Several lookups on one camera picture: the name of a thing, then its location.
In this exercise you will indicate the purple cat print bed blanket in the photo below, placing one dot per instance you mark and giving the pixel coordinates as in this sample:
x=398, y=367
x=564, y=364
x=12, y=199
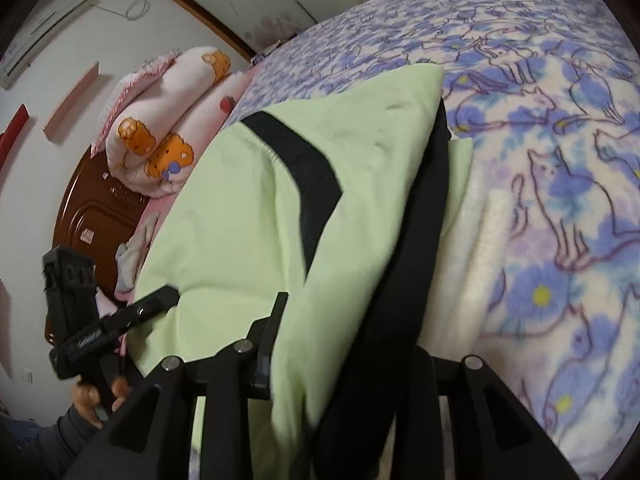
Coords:
x=575, y=185

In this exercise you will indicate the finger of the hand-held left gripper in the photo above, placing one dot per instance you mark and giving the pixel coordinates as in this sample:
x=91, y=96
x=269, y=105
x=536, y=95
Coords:
x=150, y=305

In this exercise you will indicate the pink bed sheet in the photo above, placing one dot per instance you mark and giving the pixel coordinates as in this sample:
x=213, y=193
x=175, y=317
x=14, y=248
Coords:
x=160, y=205

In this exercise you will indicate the brown wooden headboard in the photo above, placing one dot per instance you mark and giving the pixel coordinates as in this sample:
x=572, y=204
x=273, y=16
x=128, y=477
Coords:
x=95, y=210

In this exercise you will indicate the person's left forearm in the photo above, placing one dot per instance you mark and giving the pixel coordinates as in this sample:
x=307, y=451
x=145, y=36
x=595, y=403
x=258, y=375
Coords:
x=55, y=445

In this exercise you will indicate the pink bear print rolled quilt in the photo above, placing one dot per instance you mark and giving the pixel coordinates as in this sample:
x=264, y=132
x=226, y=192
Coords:
x=170, y=100

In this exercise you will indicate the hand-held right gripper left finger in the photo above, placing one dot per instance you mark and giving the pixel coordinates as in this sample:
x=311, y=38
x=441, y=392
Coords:
x=267, y=340

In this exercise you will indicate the person's left hand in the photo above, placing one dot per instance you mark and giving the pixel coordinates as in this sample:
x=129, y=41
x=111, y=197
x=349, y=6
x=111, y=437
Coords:
x=86, y=400

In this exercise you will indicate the red wall shelf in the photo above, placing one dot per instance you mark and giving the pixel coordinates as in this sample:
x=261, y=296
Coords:
x=15, y=127

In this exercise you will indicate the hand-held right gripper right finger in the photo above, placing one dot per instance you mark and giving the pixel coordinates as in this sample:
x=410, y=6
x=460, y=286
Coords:
x=475, y=395

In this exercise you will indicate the white fluffy folded garment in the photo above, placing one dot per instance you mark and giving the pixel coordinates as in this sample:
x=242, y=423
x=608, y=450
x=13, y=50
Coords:
x=475, y=260

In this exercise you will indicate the white air conditioner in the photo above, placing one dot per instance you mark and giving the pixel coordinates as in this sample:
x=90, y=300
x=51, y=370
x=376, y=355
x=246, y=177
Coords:
x=35, y=45

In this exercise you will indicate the grey crumpled cloth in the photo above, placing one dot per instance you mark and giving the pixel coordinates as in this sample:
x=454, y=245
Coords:
x=131, y=255

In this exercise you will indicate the green and black hooded jacket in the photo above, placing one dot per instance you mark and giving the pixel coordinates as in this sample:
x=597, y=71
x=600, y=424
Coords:
x=240, y=210

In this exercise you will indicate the pink wall shelf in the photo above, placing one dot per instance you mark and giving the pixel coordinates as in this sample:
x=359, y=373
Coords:
x=72, y=100

